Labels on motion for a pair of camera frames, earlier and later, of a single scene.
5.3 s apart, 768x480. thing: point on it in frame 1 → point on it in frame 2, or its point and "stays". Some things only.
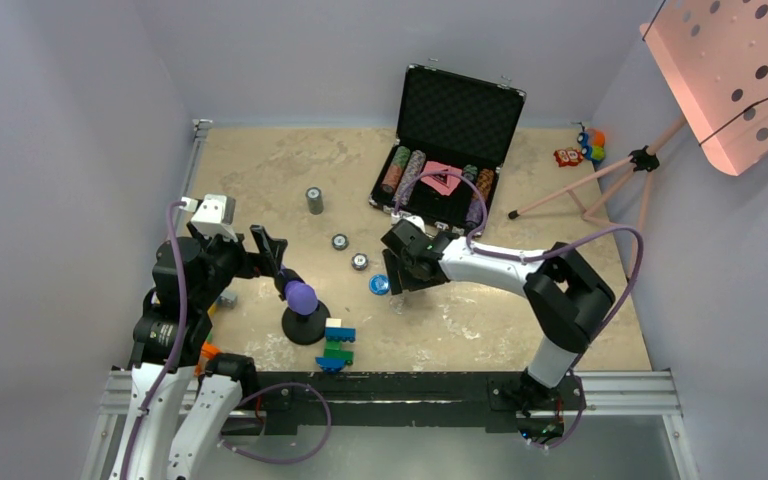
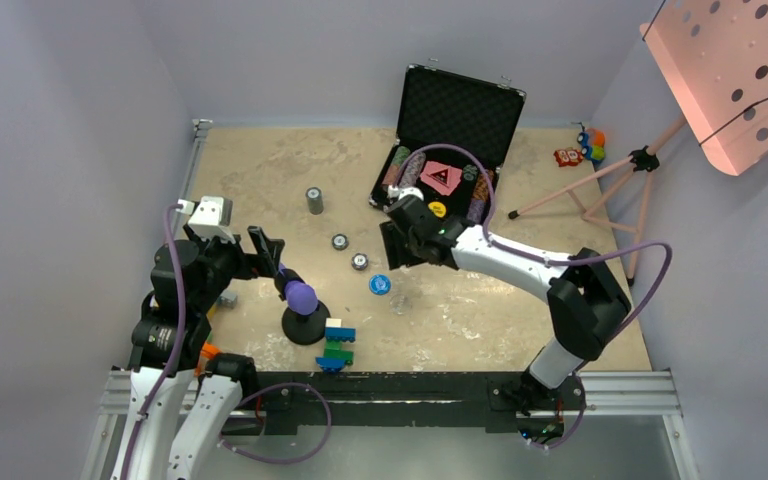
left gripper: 250,263 stays
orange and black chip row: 484,182 stays
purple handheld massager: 301,297 stays
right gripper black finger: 399,284 → 399,250
